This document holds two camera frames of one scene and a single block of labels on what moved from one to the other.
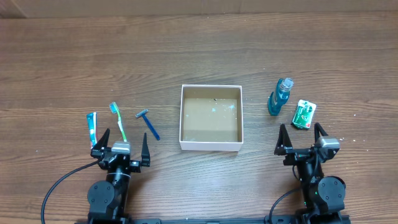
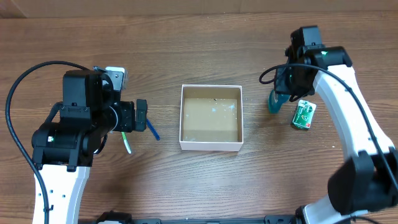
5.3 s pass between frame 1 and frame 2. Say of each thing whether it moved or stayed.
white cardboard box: stayed
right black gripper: moved
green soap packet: stayed
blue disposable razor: stayed
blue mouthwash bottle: stayed
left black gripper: moved
